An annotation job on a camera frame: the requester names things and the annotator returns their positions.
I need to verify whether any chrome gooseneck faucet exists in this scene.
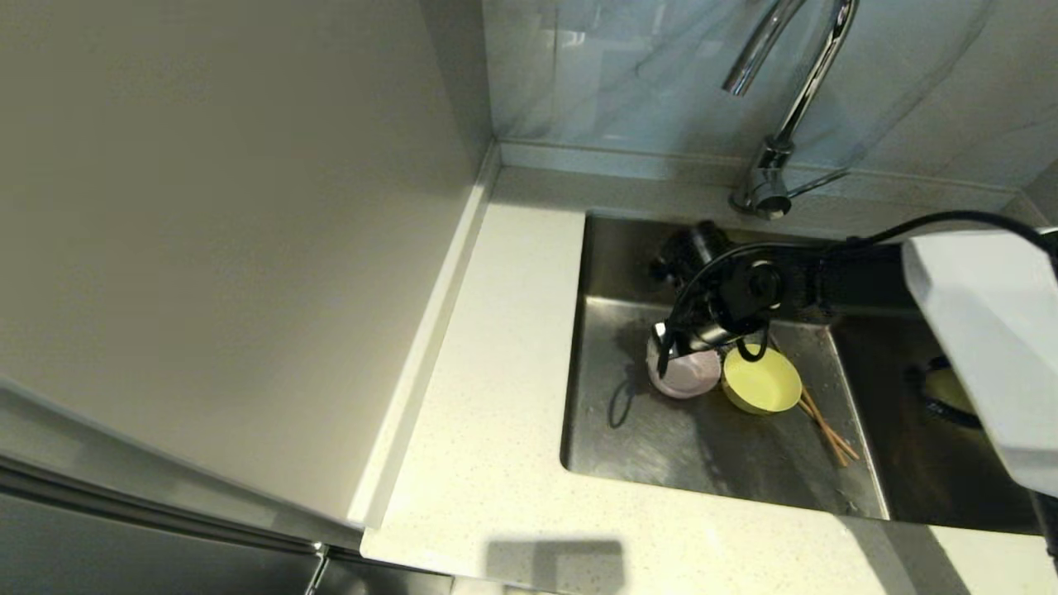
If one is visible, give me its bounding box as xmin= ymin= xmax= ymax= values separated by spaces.
xmin=721 ymin=0 xmax=860 ymax=222

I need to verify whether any grey tall cabinet door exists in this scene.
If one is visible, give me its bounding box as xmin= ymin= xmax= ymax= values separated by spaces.
xmin=0 ymin=357 xmax=365 ymax=595

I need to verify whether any yellow plastic bowl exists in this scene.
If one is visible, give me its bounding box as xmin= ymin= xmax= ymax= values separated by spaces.
xmin=722 ymin=344 xmax=804 ymax=417

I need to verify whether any chrome cabinet door handle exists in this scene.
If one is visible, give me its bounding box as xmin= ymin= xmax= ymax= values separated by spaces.
xmin=303 ymin=540 xmax=331 ymax=595

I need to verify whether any pink plastic bowl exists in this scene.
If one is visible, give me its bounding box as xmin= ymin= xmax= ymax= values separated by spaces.
xmin=646 ymin=331 xmax=725 ymax=402

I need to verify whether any stainless steel sink basin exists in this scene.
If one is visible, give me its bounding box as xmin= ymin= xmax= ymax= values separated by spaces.
xmin=559 ymin=211 xmax=1055 ymax=536

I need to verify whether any grey base cabinet front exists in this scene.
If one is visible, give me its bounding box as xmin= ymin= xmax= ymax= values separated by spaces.
xmin=321 ymin=550 xmax=454 ymax=595

